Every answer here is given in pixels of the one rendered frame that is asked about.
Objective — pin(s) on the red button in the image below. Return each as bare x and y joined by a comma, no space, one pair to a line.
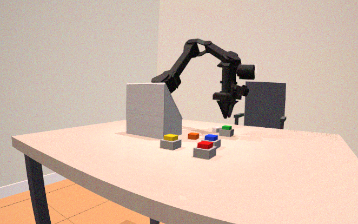
204,150

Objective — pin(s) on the orange block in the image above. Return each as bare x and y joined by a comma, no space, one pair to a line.
193,136

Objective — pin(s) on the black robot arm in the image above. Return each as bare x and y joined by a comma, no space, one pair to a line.
230,64

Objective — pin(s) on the blue button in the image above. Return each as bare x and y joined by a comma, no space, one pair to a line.
214,139

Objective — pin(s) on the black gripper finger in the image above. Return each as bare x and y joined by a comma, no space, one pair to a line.
231,108
224,106

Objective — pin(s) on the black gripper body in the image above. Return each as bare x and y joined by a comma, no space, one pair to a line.
225,94

